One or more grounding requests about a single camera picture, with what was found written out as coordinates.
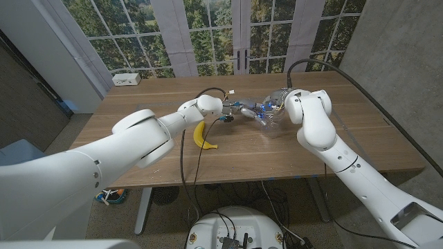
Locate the thin black left wrist cable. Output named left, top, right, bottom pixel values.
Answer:
left=192, top=118, right=224, bottom=217

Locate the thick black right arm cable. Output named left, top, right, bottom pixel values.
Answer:
left=286, top=57, right=443, bottom=169

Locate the white table leg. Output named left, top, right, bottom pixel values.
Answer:
left=134, top=187, right=153, bottom=236

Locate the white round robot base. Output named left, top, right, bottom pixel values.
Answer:
left=186, top=205, right=287, bottom=249

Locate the grey table leg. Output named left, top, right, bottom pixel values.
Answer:
left=306, top=176, right=333, bottom=223

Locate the printed window backdrop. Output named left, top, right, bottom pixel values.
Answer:
left=62, top=0, right=368, bottom=79

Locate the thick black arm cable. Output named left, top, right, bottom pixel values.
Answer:
left=179, top=86, right=229, bottom=225
left=286, top=57, right=443, bottom=169

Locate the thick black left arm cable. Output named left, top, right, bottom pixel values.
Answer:
left=179, top=86, right=229, bottom=225

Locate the colourful sneaker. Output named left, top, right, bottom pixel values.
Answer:
left=95, top=188, right=127, bottom=205

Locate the white power outlet box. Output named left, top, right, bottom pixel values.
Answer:
left=111, top=72, right=142, bottom=86

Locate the yellow toy banana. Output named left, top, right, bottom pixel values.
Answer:
left=192, top=120, right=219, bottom=151

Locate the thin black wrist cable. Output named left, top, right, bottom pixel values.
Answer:
left=192, top=118, right=224, bottom=217
left=323, top=163, right=411, bottom=249

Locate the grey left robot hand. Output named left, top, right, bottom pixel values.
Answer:
left=221, top=98, right=269, bottom=127

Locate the black floor cable tangle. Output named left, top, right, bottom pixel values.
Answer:
left=193, top=179, right=290, bottom=222

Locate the white floor cable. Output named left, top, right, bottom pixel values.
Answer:
left=260, top=180, right=307, bottom=245

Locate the black round floor fan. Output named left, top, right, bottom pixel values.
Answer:
left=150, top=186, right=180, bottom=205

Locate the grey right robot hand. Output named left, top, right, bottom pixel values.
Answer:
left=264, top=87, right=295, bottom=115

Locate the clear plastic jar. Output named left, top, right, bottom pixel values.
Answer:
left=257, top=103, right=288, bottom=139

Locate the blue grey storage bin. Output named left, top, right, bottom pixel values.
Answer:
left=0, top=138, right=39, bottom=167

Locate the white robot torso edge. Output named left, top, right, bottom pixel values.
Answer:
left=0, top=239, right=141, bottom=249

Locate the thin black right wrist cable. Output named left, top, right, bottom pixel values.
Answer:
left=323, top=163, right=411, bottom=249

